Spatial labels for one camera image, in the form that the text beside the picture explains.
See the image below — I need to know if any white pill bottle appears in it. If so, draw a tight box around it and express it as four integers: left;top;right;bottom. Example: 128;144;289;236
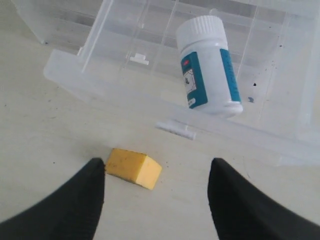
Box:
176;15;244;118

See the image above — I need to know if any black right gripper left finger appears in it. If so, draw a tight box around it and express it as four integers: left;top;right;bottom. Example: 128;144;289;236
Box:
0;158;105;240

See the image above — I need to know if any clear drawer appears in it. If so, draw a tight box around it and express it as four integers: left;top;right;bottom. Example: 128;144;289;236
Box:
43;0;320;165

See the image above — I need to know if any yellow wedge block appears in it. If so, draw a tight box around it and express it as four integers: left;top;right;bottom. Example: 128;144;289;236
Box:
105;148;162;190

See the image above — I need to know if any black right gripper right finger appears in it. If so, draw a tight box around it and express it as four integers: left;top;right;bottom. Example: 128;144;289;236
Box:
207;157;320;240

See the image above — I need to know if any white plastic drawer cabinet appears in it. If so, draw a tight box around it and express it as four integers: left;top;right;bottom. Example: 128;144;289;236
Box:
12;0;320;49

